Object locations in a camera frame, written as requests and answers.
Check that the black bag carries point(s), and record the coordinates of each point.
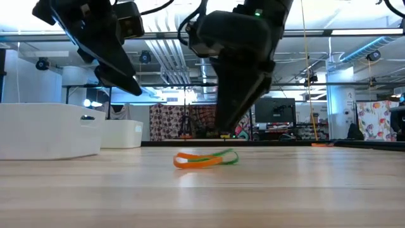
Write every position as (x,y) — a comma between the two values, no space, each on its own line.
(355,133)

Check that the grey hanging cloth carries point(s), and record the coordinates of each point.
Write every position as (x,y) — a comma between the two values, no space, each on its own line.
(118,112)

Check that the black metal rack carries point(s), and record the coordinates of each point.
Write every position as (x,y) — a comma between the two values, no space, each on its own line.
(177,85)

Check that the dark patterned fabric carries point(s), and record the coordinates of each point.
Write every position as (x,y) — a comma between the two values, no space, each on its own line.
(167,122)

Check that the long black ceiling beam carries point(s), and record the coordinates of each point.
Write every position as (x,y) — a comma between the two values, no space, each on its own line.
(316,32)

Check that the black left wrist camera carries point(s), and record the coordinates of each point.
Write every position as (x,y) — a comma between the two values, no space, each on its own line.
(129,20)

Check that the black monitor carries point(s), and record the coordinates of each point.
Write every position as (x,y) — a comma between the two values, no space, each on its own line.
(278,109)

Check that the black ceiling reel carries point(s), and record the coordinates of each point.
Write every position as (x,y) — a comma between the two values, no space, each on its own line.
(42,63)
(373,56)
(145,57)

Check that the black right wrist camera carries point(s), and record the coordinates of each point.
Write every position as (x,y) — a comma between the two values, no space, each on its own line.
(234,35)

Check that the white pillar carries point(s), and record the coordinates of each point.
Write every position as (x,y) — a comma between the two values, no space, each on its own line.
(340,104)

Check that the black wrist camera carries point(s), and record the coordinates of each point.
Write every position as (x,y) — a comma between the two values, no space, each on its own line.
(129,20)
(234,35)

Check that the colourful geometric fabric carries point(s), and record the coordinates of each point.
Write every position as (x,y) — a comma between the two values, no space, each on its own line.
(243,128)

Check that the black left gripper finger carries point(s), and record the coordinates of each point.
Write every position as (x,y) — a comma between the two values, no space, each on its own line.
(110,57)
(118,82)

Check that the black aluminium rig frame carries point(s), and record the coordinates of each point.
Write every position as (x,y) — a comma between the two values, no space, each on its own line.
(269,143)

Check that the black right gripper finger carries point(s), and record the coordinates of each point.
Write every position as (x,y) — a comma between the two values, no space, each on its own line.
(218,88)
(246,95)

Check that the floral curtain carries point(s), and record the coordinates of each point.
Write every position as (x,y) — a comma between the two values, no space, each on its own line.
(376,120)

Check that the cluttered storage shelf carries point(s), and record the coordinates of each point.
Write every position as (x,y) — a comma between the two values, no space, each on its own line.
(303,131)

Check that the green rubber band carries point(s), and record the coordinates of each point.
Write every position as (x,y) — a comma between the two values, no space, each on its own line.
(234,160)

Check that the white plastic basket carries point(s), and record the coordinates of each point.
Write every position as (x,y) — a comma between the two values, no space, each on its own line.
(41,133)
(121,134)

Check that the blue ceiling duct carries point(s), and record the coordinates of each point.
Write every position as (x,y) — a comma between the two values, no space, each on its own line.
(367,49)

